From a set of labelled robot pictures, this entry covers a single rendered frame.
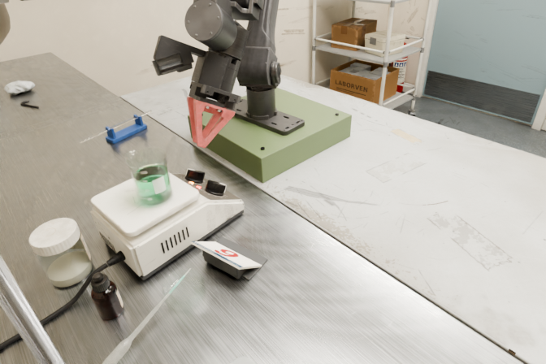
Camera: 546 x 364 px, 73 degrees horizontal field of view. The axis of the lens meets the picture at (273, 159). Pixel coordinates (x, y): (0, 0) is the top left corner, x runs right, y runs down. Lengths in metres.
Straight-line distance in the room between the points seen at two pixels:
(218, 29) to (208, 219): 0.28
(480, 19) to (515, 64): 0.42
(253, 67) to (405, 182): 0.37
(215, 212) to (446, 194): 0.41
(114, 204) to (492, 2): 3.03
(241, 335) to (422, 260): 0.28
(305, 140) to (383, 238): 0.26
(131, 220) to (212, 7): 0.31
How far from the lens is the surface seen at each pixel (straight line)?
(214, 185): 0.61
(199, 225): 0.57
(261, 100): 0.78
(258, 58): 0.74
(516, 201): 0.76
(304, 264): 0.55
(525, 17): 3.23
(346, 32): 2.77
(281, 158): 0.72
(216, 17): 0.54
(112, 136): 0.95
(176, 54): 0.60
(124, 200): 0.58
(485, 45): 3.33
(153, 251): 0.54
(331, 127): 0.80
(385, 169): 0.77
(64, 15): 2.01
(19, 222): 0.79
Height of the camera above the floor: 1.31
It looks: 31 degrees down
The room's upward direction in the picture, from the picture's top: 3 degrees counter-clockwise
